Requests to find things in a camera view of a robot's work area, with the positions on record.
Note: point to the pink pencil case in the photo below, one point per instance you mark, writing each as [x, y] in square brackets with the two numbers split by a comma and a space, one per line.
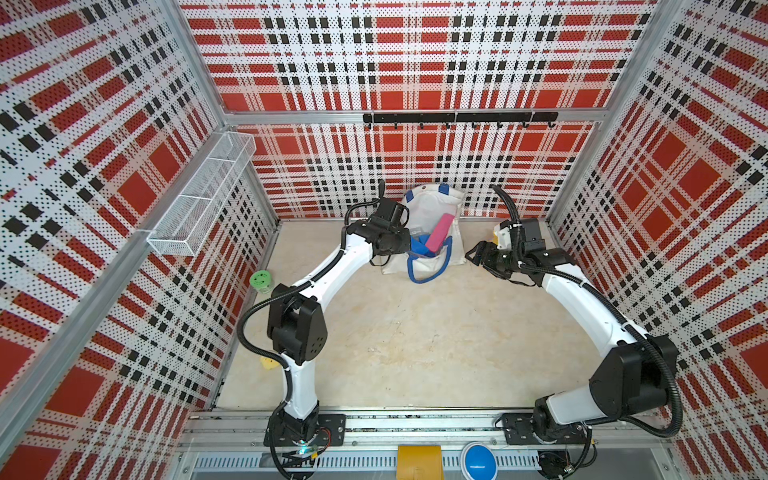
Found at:
[440, 234]

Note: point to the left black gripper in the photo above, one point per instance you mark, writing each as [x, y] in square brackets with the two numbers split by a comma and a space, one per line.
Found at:
[406, 243]

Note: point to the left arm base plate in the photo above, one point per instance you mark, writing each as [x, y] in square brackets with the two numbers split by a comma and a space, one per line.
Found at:
[327, 429]

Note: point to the black hook rail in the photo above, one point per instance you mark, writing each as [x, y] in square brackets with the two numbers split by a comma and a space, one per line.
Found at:
[522, 117]

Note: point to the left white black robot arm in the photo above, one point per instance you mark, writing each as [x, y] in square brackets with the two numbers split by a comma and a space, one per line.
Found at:
[296, 324]

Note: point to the white wire wall basket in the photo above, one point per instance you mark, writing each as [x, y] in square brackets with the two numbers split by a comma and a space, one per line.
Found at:
[215, 172]

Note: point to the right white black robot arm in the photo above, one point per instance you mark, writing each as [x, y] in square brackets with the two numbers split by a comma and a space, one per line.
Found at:
[635, 381]

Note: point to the green tape roll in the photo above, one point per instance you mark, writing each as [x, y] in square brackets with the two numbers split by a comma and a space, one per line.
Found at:
[261, 281]

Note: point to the blue round button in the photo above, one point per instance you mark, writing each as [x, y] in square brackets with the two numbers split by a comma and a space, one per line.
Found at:
[477, 462]

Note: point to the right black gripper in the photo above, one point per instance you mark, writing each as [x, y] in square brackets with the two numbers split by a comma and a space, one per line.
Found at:
[482, 257]

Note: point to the white canvas bag blue handles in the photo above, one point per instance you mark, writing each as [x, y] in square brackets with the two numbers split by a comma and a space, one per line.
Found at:
[427, 203]

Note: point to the yellow block at front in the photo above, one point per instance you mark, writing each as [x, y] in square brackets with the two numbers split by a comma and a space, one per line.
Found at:
[422, 462]

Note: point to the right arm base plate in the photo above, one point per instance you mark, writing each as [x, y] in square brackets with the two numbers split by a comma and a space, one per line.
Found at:
[516, 429]

